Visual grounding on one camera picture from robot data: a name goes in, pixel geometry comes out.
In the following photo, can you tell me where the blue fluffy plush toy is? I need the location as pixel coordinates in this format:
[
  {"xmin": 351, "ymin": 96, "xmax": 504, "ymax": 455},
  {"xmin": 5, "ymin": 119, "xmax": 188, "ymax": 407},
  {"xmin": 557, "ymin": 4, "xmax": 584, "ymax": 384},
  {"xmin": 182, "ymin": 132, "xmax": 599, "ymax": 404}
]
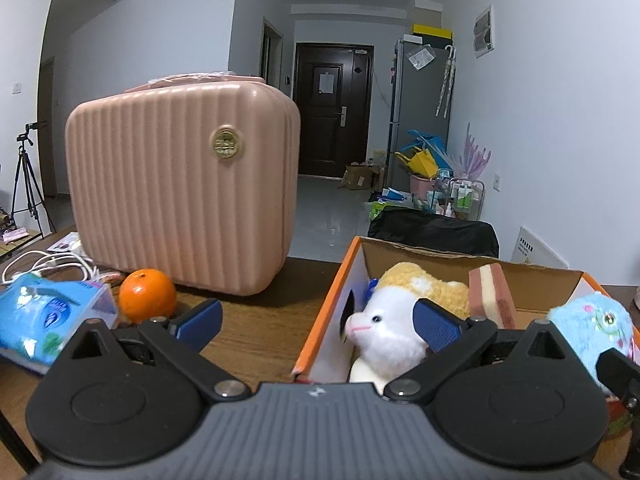
[{"xmin": 546, "ymin": 292, "xmax": 639, "ymax": 396}]

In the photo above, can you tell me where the red cardboard box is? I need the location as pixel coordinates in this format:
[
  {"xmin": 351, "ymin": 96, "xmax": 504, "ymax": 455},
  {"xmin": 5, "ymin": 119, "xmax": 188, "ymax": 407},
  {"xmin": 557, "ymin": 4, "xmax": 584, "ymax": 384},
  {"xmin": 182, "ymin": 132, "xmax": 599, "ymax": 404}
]
[{"xmin": 290, "ymin": 235, "xmax": 640, "ymax": 441}]

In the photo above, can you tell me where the blue tissue pack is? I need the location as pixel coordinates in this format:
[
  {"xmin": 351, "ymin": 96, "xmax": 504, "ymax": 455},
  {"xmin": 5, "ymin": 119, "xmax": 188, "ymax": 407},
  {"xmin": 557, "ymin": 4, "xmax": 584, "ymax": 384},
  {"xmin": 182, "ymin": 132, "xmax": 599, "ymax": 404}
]
[{"xmin": 0, "ymin": 273, "xmax": 118, "ymax": 375}]

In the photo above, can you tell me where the white and yellow plush toy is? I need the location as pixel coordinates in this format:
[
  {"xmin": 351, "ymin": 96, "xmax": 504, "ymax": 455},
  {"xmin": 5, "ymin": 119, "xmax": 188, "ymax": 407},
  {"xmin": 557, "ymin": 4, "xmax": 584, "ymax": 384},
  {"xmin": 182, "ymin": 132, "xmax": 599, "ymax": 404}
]
[{"xmin": 341, "ymin": 262, "xmax": 470, "ymax": 392}]

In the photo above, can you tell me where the white board against wall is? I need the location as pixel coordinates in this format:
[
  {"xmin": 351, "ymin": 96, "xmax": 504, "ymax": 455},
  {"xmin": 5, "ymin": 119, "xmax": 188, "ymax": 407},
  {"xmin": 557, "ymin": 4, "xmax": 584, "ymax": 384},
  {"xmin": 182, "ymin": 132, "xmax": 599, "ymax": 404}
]
[{"xmin": 511, "ymin": 226, "xmax": 570, "ymax": 270}]

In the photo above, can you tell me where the grey refrigerator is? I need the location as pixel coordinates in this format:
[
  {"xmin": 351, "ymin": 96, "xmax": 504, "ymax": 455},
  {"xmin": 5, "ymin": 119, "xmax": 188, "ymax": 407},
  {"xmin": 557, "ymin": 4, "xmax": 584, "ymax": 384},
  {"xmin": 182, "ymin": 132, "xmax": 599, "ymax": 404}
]
[{"xmin": 385, "ymin": 35, "xmax": 452, "ymax": 192}]

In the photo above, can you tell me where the white cable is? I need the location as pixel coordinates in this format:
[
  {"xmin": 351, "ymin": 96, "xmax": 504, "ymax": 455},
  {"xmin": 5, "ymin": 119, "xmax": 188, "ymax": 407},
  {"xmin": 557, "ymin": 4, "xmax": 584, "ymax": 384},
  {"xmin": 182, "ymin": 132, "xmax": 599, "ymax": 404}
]
[{"xmin": 1, "ymin": 249, "xmax": 101, "ymax": 286}]

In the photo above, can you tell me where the black camera tripod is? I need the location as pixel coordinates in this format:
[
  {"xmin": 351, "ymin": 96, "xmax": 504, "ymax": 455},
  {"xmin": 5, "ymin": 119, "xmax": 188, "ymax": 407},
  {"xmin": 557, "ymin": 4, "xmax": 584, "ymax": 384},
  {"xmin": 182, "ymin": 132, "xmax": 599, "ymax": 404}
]
[{"xmin": 10, "ymin": 122, "xmax": 56, "ymax": 237}]

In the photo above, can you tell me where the yellow box on fridge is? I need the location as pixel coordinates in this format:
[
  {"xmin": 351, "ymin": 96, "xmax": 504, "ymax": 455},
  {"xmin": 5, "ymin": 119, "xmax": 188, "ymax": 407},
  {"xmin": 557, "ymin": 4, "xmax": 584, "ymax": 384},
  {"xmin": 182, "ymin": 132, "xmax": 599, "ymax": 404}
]
[{"xmin": 411, "ymin": 24, "xmax": 452, "ymax": 40}]

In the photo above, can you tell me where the brown cardboard box on floor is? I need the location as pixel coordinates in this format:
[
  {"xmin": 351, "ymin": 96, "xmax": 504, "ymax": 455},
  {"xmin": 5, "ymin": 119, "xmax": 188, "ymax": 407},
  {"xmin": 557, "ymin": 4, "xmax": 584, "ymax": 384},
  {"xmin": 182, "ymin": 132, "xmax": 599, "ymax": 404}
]
[{"xmin": 340, "ymin": 164, "xmax": 384, "ymax": 191}]

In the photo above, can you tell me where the dark brown entrance door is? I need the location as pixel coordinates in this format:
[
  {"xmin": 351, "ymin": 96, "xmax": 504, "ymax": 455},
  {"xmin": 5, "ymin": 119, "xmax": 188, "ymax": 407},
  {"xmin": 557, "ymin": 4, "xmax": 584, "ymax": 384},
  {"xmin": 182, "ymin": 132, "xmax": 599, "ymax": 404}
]
[{"xmin": 293, "ymin": 42, "xmax": 374, "ymax": 178}]

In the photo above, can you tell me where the metal trolley with bottles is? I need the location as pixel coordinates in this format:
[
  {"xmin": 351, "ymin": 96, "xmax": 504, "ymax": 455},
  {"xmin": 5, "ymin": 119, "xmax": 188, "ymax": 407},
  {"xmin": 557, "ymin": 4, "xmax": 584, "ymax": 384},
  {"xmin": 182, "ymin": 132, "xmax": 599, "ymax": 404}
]
[{"xmin": 424, "ymin": 178, "xmax": 486, "ymax": 221}]

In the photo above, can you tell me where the orange fruit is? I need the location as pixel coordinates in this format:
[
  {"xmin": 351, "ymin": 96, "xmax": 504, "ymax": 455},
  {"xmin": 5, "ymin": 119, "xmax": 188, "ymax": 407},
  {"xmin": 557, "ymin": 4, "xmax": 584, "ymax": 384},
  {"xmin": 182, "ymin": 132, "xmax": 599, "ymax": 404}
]
[{"xmin": 118, "ymin": 269, "xmax": 177, "ymax": 324}]

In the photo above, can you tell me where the pink ribbed suitcase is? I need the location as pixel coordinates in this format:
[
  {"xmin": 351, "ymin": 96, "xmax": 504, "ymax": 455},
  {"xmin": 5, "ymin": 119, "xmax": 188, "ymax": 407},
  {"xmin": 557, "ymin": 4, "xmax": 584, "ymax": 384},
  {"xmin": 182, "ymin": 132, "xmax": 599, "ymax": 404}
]
[{"xmin": 65, "ymin": 73, "xmax": 300, "ymax": 296}]

